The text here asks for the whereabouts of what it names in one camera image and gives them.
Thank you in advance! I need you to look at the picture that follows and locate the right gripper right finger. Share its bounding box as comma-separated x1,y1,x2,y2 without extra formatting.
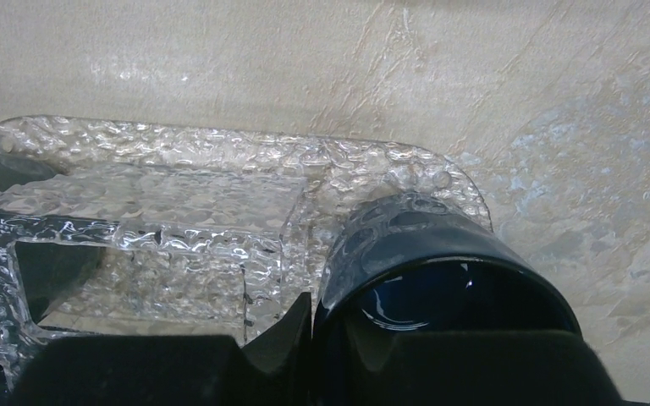
324,319,626,406

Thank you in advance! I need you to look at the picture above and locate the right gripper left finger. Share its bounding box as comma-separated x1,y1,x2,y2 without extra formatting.
10,292,311,405

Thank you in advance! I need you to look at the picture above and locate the clear plastic soap dish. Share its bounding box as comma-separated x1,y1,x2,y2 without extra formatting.
0,164,306,387

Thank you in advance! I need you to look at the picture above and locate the dark blue cup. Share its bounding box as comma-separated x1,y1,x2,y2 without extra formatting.
313,192,581,354

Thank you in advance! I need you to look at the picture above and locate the clear textured oval tray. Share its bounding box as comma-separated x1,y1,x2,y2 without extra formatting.
0,115,493,307

